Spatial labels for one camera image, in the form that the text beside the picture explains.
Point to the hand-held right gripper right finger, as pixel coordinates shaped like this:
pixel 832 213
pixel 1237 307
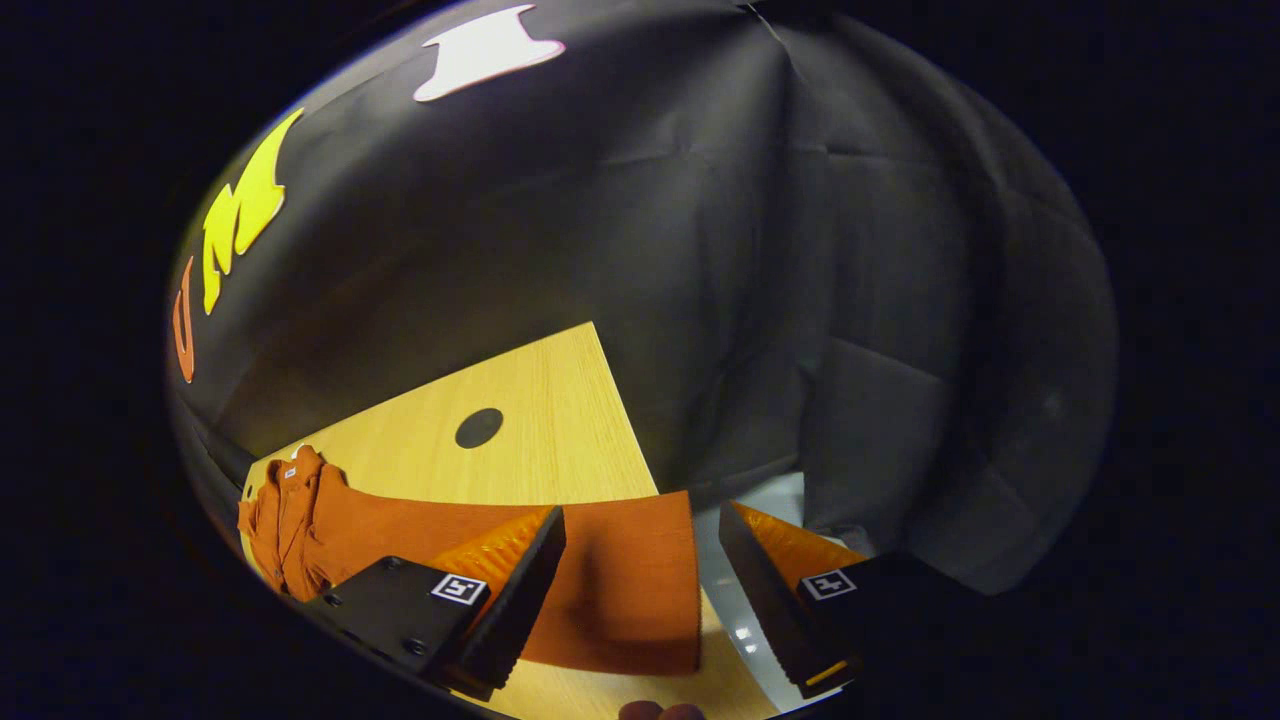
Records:
pixel 775 610

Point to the black backdrop cloth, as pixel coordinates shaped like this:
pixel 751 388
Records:
pixel 700 250

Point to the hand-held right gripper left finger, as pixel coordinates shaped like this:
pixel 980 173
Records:
pixel 520 600

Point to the rust orange knit garment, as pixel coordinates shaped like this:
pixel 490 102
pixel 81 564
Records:
pixel 620 570

